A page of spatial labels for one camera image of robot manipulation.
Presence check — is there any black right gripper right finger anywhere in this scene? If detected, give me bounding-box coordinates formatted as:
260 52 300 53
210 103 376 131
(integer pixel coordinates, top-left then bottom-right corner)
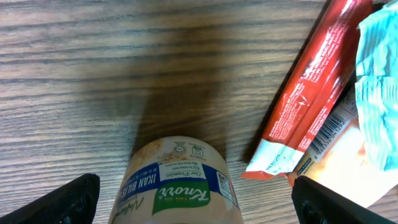
292 176 394 224

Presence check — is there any green lid jar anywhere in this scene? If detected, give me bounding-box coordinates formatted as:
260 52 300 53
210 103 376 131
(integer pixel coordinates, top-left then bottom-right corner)
109 136 243 224

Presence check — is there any teal orange tissue pack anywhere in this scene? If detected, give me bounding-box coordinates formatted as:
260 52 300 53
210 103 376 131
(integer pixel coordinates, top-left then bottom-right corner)
287 88 397 208

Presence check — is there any teal wet wipes pack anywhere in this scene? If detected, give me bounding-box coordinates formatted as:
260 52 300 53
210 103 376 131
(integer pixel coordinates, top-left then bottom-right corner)
355 1 397 171

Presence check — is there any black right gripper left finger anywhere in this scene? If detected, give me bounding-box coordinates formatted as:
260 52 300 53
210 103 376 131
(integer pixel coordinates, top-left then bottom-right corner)
1 174 100 224

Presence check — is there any red snack bar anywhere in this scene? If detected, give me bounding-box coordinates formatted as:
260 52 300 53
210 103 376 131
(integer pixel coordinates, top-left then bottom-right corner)
242 0 373 180

